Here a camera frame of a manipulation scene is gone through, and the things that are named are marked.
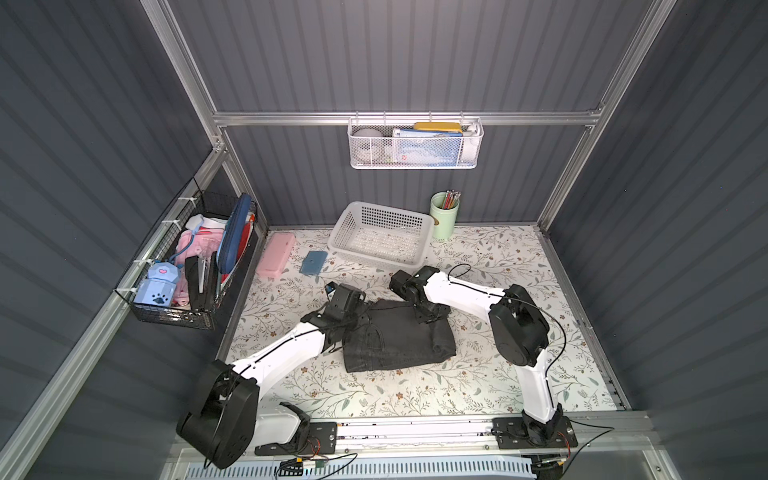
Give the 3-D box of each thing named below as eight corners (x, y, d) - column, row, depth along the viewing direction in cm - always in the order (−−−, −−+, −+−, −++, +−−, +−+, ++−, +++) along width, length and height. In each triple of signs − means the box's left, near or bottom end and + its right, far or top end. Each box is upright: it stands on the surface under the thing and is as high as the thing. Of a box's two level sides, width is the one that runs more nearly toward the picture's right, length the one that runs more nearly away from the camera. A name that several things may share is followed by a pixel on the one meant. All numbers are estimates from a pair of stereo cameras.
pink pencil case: (258, 277, 108) (255, 272, 106) (272, 237, 120) (269, 232, 118) (284, 277, 108) (282, 272, 106) (295, 237, 120) (293, 232, 118)
